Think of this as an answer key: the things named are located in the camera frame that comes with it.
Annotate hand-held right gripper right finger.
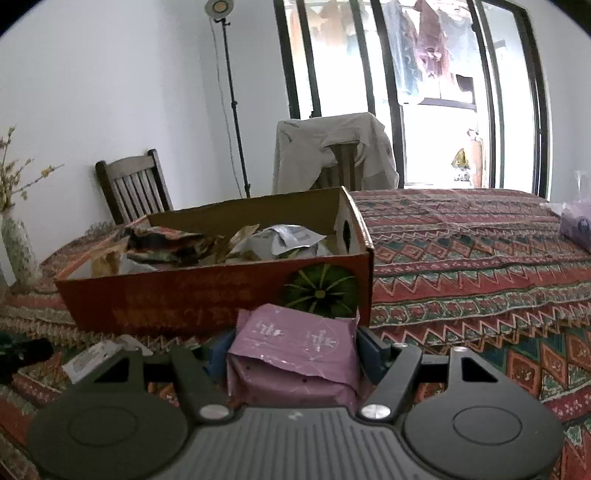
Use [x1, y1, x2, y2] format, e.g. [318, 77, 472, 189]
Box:
[359, 327, 509, 422]

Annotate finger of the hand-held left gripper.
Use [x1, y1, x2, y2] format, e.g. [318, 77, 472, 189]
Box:
[0, 333, 54, 384]

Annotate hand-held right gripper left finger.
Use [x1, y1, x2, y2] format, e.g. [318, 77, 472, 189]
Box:
[81, 331, 232, 422]

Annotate orange cardboard box pumpkin print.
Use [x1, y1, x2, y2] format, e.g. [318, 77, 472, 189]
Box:
[54, 185, 375, 335]

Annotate pink snack packet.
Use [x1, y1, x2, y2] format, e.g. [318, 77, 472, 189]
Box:
[226, 304, 362, 408]

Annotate large orange snack bag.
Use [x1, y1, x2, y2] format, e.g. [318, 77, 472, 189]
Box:
[124, 226, 208, 264]

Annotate white printed snack packet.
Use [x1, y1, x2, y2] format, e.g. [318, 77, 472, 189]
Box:
[228, 224, 326, 261]

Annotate silver white packet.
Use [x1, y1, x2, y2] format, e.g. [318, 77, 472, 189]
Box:
[62, 342, 125, 384]

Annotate small white packet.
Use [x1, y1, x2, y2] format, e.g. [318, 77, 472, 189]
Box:
[115, 335, 153, 356]

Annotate floral ceramic vase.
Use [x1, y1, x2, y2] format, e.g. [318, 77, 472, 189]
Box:
[0, 210, 42, 287]

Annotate brown snack packet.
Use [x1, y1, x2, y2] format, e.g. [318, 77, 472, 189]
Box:
[90, 251, 121, 278]

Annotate tan snack packet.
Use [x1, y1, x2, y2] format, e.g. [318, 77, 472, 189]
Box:
[226, 224, 262, 259]

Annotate yellow flower branches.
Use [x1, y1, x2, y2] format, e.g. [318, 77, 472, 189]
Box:
[0, 127, 65, 213]

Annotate wooden chair under jacket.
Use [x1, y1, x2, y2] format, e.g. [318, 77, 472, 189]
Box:
[318, 143, 363, 190]

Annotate dark wooden slatted chair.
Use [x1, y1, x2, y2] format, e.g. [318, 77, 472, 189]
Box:
[95, 148, 174, 224]

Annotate beige jacket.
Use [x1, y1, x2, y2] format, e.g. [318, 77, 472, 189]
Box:
[272, 112, 400, 195]

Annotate orange cylinder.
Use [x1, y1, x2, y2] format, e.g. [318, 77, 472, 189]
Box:
[466, 129, 485, 188]

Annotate purple tissue pack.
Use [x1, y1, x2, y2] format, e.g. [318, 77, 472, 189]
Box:
[551, 171, 591, 252]

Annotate black light stand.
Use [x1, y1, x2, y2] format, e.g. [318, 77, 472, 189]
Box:
[204, 0, 252, 198]

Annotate blue denim hanging garment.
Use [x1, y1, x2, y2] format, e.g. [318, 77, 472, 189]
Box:
[385, 0, 421, 95]

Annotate maroon hanging shirt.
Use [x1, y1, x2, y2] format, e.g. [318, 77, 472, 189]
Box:
[413, 0, 451, 88]

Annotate beige hanging garment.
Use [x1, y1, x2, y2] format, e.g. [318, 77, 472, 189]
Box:
[309, 4, 356, 47]

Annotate light blue hanging garment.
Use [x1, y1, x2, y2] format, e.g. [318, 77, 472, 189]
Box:
[443, 4, 478, 79]

